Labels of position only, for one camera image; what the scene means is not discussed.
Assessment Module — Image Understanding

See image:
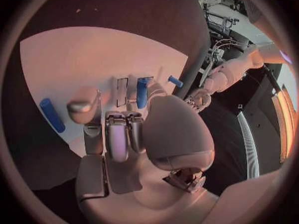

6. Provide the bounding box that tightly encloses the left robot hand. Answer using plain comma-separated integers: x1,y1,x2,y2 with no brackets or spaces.
183,88,213,113

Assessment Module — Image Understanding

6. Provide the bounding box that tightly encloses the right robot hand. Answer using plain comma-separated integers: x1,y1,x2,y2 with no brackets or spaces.
66,80,221,224

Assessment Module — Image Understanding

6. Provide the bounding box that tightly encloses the white task board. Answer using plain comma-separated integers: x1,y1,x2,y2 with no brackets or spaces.
19,26,189,158

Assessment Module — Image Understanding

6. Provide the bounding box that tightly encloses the short blue peg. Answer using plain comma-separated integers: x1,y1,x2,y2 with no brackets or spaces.
167,75,184,88

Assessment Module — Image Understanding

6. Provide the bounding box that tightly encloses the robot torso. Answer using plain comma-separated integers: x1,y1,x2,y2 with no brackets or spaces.
198,63,285,198

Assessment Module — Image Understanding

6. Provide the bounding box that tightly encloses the glowing light bar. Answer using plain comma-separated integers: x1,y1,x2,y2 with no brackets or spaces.
272,88,296,164

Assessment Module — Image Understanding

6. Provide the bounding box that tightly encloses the workshop desk with equipment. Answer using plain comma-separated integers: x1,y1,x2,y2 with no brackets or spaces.
190,0,250,42

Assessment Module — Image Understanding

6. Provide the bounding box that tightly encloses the long blue cylinder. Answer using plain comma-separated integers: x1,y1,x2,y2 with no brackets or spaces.
38,98,67,134

